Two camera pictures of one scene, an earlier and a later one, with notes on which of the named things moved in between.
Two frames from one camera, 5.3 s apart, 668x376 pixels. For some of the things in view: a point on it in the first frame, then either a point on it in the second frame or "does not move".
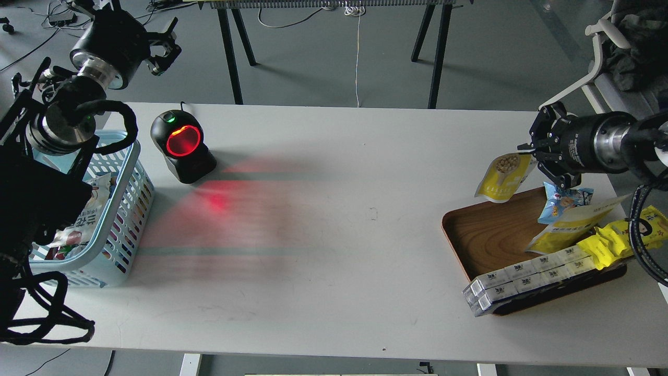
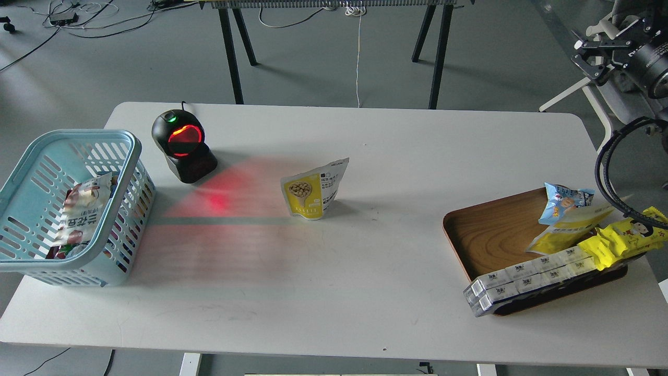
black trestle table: [229, 12] does not move
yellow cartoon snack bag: [611, 241] does not move
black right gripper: [604, 142] → [646, 63]
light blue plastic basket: [97, 248] does not move
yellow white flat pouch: [572, 225] does not move
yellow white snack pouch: [504, 175] → [310, 194]
